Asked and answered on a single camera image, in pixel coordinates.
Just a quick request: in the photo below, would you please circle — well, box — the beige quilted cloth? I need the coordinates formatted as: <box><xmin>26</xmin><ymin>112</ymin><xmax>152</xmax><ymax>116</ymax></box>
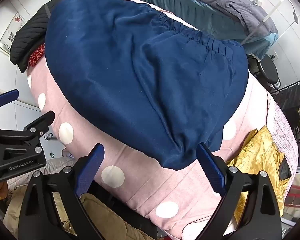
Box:
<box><xmin>2</xmin><ymin>157</ymin><xmax>75</xmax><ymax>233</ymax></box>

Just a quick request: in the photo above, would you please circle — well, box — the navy blue padded jacket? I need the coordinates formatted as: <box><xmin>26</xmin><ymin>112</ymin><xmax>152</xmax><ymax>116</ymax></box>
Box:
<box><xmin>44</xmin><ymin>0</ymin><xmax>249</xmax><ymax>170</ymax></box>

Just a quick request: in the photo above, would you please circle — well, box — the pink polka dot blanket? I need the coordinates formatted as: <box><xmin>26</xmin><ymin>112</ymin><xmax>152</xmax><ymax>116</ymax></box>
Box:
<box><xmin>27</xmin><ymin>0</ymin><xmax>299</xmax><ymax>239</ymax></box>

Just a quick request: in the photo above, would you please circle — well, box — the wall poster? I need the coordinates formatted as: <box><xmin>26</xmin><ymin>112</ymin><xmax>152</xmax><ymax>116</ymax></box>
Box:
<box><xmin>1</xmin><ymin>14</ymin><xmax>25</xmax><ymax>49</ymax></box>

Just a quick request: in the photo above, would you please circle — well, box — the yellow shiny cloth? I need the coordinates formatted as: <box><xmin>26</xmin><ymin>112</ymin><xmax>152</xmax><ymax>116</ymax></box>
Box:
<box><xmin>226</xmin><ymin>125</ymin><xmax>294</xmax><ymax>224</ymax></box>

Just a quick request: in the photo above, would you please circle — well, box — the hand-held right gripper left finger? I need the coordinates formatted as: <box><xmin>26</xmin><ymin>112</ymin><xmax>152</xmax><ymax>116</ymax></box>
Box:
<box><xmin>18</xmin><ymin>143</ymin><xmax>105</xmax><ymax>240</ymax></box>

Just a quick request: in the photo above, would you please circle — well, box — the black knit sweater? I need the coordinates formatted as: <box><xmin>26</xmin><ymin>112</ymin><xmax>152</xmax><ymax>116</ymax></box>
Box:
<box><xmin>9</xmin><ymin>0</ymin><xmax>110</xmax><ymax>73</ymax></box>

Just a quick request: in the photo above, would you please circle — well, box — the khaki jacket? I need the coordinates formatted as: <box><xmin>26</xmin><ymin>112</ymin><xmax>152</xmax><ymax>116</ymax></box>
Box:
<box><xmin>62</xmin><ymin>193</ymin><xmax>150</xmax><ymax>240</ymax></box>

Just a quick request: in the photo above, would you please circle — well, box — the red patterned cloth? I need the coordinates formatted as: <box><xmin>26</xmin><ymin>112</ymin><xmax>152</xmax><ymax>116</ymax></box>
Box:
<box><xmin>27</xmin><ymin>43</ymin><xmax>46</xmax><ymax>67</ymax></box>

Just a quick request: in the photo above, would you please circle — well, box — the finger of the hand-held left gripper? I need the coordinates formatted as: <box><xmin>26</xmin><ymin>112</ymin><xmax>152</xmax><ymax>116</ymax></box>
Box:
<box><xmin>0</xmin><ymin>89</ymin><xmax>20</xmax><ymax>120</ymax></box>
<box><xmin>0</xmin><ymin>110</ymin><xmax>55</xmax><ymax>141</ymax></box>

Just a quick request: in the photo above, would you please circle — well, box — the black wire rack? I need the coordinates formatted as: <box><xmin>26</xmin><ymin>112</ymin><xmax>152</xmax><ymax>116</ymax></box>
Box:
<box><xmin>271</xmin><ymin>75</ymin><xmax>300</xmax><ymax>145</ymax></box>

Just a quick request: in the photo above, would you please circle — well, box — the black round stool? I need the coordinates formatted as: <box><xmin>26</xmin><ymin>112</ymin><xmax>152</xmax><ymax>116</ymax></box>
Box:
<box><xmin>247</xmin><ymin>54</ymin><xmax>282</xmax><ymax>90</ymax></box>

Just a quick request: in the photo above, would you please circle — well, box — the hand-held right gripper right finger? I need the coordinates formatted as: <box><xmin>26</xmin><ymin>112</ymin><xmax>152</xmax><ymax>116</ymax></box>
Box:
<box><xmin>196</xmin><ymin>142</ymin><xmax>282</xmax><ymax>240</ymax></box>

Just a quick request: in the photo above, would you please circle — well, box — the dark cloth patch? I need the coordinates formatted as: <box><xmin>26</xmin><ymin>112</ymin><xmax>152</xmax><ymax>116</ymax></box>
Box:
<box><xmin>279</xmin><ymin>156</ymin><xmax>292</xmax><ymax>180</ymax></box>

